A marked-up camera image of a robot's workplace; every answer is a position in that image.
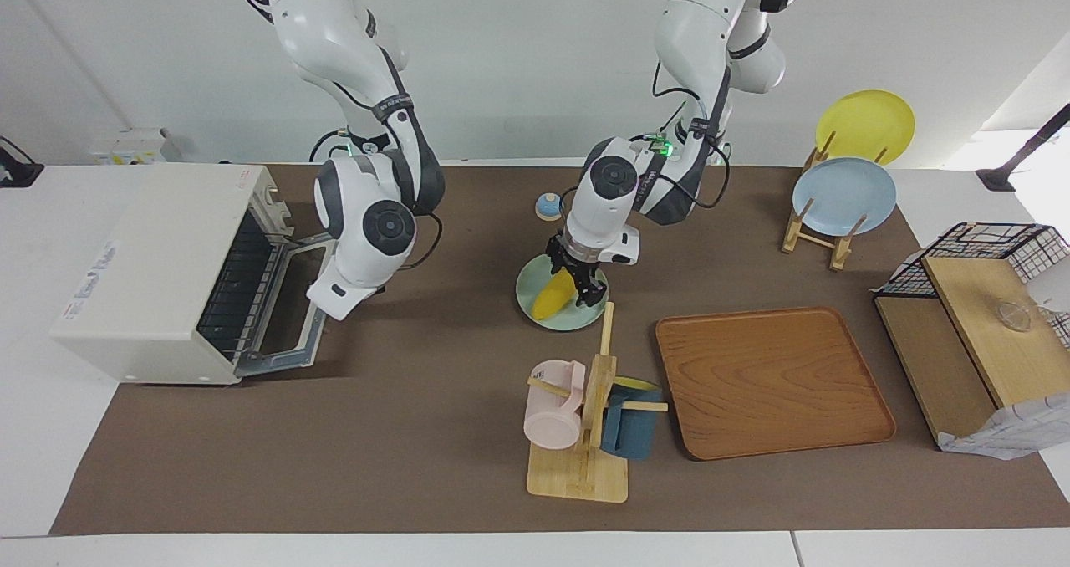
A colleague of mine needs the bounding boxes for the pale green plate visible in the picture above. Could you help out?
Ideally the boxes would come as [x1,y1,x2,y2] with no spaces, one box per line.
[515,253,609,332]

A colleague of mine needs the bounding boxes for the yellow corn cob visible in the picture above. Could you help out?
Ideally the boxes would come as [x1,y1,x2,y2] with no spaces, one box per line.
[533,266,579,322]

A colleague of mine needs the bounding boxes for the toaster oven glass door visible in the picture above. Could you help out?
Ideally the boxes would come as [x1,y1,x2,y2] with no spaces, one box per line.
[235,232,339,380]

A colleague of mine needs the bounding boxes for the white toaster oven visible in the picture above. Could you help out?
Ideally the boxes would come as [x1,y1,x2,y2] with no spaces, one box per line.
[50,162,295,386]

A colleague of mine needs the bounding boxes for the pink mug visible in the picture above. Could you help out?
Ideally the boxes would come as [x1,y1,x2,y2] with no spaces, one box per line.
[523,360,588,451]

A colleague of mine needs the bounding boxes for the dark blue mug yellow inside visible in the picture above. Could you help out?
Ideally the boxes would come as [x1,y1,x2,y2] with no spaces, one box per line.
[600,377,665,461]

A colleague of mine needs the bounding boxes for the brown table mat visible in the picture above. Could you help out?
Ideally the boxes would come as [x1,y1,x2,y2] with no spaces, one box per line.
[50,162,1070,536]

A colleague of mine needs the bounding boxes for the wooden mug tree stand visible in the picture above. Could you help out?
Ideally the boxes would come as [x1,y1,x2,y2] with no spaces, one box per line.
[527,302,670,503]

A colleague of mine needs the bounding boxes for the wooden dish rack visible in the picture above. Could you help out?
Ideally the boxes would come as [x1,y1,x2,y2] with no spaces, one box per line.
[782,132,889,272]

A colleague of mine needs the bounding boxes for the brown wooden tray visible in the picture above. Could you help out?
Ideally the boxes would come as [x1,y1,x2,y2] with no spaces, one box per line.
[655,305,897,462]

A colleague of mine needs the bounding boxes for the light blue plate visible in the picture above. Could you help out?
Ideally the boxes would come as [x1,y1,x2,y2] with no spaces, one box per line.
[792,157,898,238]

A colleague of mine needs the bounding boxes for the white box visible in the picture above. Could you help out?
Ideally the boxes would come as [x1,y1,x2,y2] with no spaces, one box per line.
[88,126,183,166]

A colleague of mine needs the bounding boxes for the yellow plate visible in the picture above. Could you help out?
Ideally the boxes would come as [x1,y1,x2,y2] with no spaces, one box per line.
[815,89,916,166]

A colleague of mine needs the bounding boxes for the black stand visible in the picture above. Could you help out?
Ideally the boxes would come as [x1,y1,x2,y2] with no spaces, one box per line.
[0,135,44,188]
[976,103,1070,192]

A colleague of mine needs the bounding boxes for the clear glass cup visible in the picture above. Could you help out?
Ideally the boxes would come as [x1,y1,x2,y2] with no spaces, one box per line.
[995,299,1034,335]

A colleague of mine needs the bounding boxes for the white crumpled plastic sheet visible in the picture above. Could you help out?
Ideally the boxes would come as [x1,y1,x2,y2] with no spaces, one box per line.
[936,396,1070,462]

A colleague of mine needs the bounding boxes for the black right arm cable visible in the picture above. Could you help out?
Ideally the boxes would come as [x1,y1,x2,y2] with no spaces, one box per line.
[309,90,445,273]

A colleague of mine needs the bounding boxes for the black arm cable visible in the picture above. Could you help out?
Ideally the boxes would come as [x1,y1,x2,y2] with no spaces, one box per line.
[309,90,445,273]
[650,61,733,211]

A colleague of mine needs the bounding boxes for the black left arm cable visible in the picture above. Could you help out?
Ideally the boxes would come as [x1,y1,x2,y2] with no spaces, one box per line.
[650,61,733,211]

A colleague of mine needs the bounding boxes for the wire shelf rack wooden boards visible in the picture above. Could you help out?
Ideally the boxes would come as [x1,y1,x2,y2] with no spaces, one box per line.
[872,221,1070,461]

